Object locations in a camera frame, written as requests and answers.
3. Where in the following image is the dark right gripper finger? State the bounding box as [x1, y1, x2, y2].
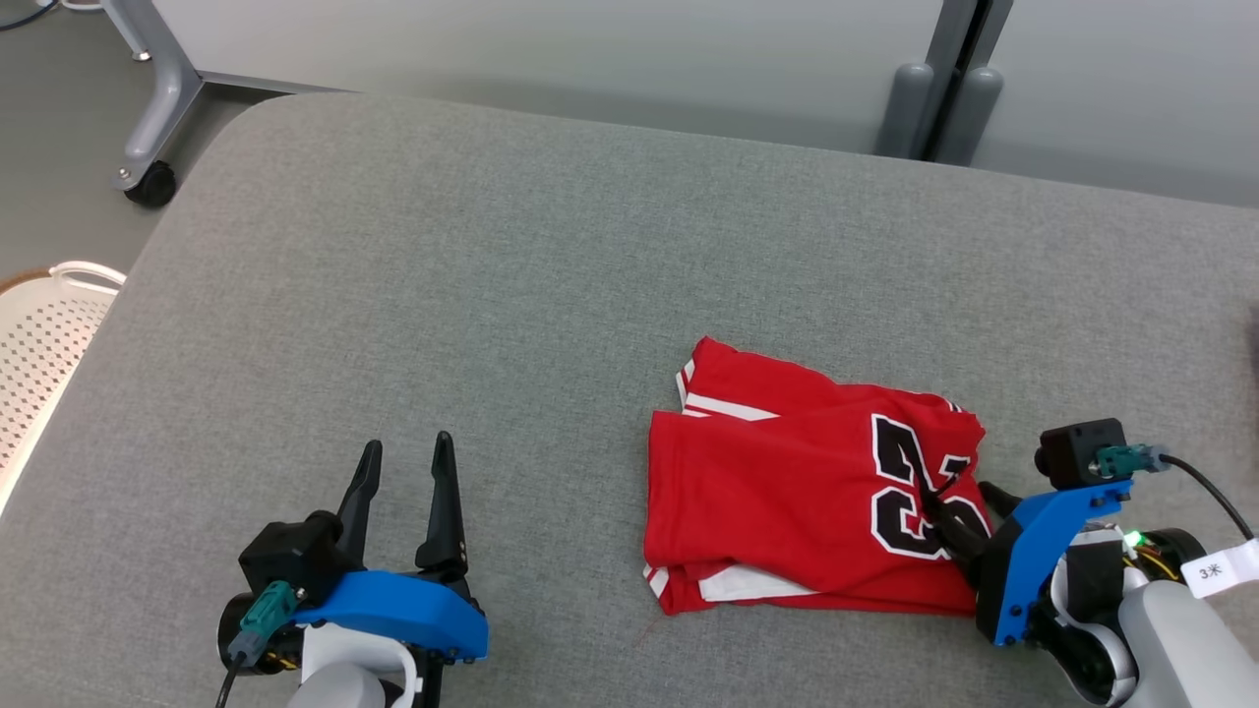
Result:
[977, 480, 1025, 523]
[922, 486, 990, 568]

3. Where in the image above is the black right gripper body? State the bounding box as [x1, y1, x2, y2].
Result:
[1031, 549, 1128, 705]

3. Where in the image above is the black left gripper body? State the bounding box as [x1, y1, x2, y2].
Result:
[365, 561, 482, 708]

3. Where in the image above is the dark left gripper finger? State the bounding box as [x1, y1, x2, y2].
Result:
[414, 430, 469, 578]
[335, 439, 385, 573]

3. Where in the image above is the red basketball jersey white trim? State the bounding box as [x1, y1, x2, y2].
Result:
[643, 335, 995, 620]

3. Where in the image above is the white perforated laundry basket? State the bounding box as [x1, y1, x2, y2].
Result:
[0, 260, 128, 514]

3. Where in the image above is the black caster wheel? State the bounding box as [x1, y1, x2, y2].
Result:
[123, 159, 180, 209]

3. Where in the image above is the grey metal cart leg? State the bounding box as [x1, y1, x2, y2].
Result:
[98, 0, 207, 194]

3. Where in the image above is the white cable label tag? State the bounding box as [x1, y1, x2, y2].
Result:
[1182, 538, 1259, 600]

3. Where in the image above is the right camera cable teal plug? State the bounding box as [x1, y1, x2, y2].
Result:
[1096, 443, 1259, 543]

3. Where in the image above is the camera cable teal plug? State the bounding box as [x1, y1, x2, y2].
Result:
[1096, 443, 1259, 543]
[213, 579, 302, 708]

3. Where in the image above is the left camera cable teal plug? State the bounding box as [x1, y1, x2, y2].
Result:
[213, 579, 302, 708]

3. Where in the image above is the grey rounded post foot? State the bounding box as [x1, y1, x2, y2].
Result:
[877, 63, 936, 159]
[933, 65, 1006, 167]

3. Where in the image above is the grey partition post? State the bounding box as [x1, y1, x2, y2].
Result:
[923, 0, 1015, 160]

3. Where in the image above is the dark floor cable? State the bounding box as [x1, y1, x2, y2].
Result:
[0, 0, 62, 31]

